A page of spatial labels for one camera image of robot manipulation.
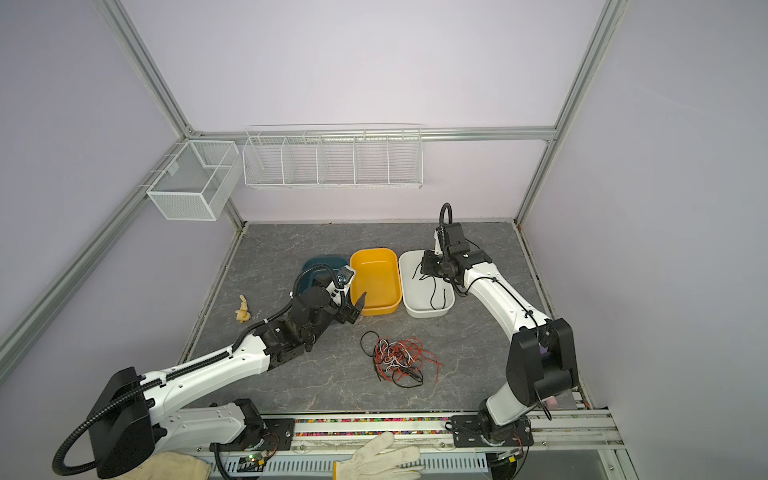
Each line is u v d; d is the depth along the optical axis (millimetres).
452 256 657
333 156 990
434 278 799
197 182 988
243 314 935
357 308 721
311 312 570
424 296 938
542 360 443
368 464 698
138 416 393
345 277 657
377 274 1052
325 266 1119
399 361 808
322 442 734
